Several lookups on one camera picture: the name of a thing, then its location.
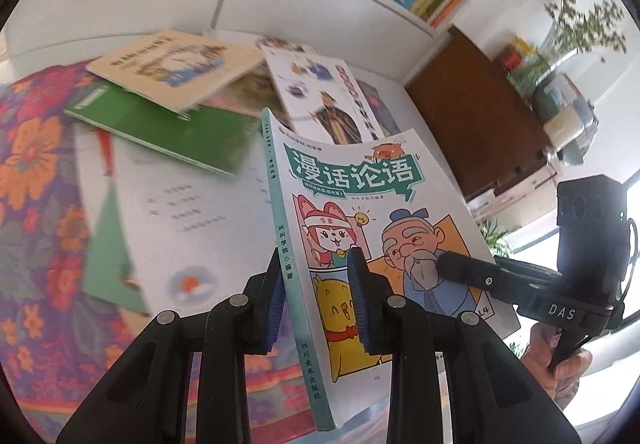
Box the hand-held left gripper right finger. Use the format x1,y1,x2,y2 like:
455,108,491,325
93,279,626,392
346,247,583,444

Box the beige book with clock picture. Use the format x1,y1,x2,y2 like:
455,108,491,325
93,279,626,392
86,28,266,114

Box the dark green book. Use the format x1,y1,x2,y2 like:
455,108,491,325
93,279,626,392
64,82,256,177

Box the floral purple blanket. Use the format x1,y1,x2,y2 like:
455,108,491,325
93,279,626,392
0,62,321,444

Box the brown wooden cabinet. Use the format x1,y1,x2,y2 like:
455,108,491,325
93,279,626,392
404,24,563,205

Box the white book with figures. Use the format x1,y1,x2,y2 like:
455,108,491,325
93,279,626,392
257,37,403,145

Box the small green plant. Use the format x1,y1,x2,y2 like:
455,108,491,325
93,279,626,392
477,219,516,257

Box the green plant in glass vase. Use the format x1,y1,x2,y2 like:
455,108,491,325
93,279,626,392
510,0,628,98

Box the white cartoon book teal spine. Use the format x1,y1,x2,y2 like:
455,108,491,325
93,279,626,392
261,107,521,430

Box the person's right hand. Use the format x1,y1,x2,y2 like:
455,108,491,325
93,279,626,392
525,323,594,412

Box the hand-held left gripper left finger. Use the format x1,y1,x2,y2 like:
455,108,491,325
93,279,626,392
55,248,288,444

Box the mint green and white book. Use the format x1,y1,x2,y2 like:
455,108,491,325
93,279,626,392
81,124,283,325

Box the teal container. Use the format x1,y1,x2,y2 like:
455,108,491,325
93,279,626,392
531,74,601,164

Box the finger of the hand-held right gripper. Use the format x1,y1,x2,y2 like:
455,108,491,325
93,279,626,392
492,254,564,286
435,249,539,313

